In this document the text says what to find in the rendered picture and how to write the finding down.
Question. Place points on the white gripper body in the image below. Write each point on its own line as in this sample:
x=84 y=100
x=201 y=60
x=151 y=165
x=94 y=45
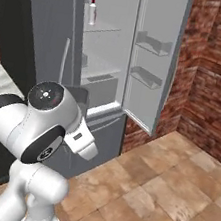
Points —
x=88 y=147

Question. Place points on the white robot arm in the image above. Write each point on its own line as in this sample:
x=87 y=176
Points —
x=18 y=128

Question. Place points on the grey fridge crisper drawer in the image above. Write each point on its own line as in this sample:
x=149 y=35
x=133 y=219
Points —
x=100 y=89

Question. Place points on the small grey item on shelf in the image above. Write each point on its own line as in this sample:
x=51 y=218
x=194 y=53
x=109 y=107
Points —
x=84 y=60

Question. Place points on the grey fridge door bin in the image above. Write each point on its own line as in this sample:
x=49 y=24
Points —
x=153 y=45
x=146 y=77

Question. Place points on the grey fridge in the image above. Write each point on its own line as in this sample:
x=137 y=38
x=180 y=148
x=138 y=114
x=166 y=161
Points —
x=105 y=47

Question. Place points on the glass fridge shelf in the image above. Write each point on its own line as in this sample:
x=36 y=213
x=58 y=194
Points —
x=101 y=28

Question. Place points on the closed grey fridge door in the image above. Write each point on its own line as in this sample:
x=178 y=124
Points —
x=49 y=22

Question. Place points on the open grey fridge door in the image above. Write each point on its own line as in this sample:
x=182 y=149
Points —
x=158 y=15

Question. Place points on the grey freezer drawer front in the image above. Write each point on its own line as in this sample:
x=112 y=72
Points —
x=108 y=139

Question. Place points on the white bottle with red cap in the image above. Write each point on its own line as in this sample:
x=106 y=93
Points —
x=92 y=13

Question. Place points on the black tall cabinet panel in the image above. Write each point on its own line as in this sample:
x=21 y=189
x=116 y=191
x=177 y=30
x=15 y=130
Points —
x=12 y=16

